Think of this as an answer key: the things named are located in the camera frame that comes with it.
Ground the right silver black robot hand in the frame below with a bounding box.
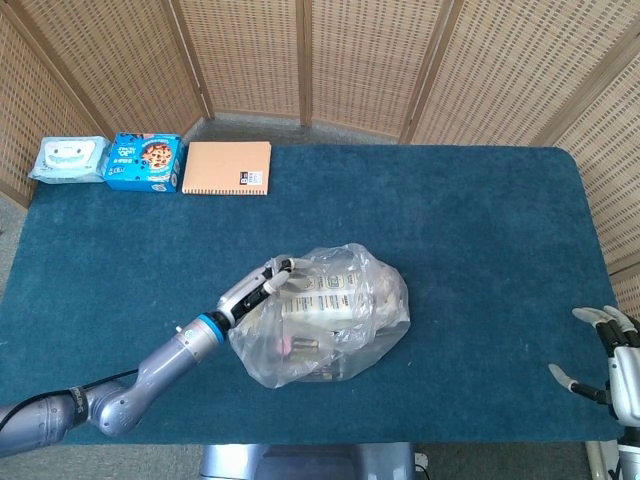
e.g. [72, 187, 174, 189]
[547, 305, 640, 429]

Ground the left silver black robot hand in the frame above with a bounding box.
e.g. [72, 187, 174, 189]
[216, 254, 302, 332]

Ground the clear plastic bag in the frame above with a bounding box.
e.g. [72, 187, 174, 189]
[227, 242, 412, 390]

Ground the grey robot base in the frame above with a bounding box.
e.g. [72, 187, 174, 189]
[198, 442, 417, 480]

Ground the black gold-print snack packet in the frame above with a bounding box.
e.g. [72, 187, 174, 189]
[291, 338, 322, 358]

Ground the white labelled food package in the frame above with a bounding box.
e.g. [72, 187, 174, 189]
[272, 264, 409, 326]

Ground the orange spiral notebook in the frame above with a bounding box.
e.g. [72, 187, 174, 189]
[180, 141, 274, 197]

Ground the blue cookie box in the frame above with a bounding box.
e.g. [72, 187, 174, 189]
[101, 131, 184, 194]

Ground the blue carpet table mat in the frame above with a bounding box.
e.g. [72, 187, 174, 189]
[0, 144, 627, 447]

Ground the light blue wet wipes pack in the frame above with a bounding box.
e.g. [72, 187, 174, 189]
[28, 136, 111, 186]

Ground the woven bamboo folding screen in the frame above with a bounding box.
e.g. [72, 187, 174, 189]
[0, 0, 640, 321]

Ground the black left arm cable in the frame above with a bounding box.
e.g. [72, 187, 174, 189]
[0, 368, 142, 432]

